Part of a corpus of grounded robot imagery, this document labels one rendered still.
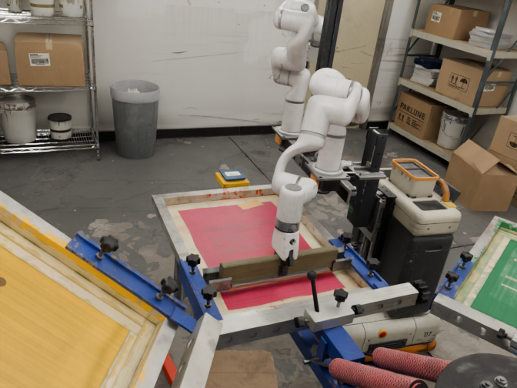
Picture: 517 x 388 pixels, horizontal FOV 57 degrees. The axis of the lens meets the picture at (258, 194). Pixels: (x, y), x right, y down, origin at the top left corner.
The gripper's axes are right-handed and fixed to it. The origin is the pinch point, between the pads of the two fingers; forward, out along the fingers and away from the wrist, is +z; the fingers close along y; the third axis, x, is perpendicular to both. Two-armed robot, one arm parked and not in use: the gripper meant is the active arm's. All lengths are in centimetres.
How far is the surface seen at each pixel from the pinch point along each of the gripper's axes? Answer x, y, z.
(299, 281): -7.1, -1.6, 6.0
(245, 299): 13.6, -5.5, 6.1
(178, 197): 19, 57, 3
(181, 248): 27.1, 21.3, 2.6
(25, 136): 85, 330, 77
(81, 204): 46, 240, 100
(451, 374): 5, -72, -29
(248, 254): 3.7, 17.0, 6.0
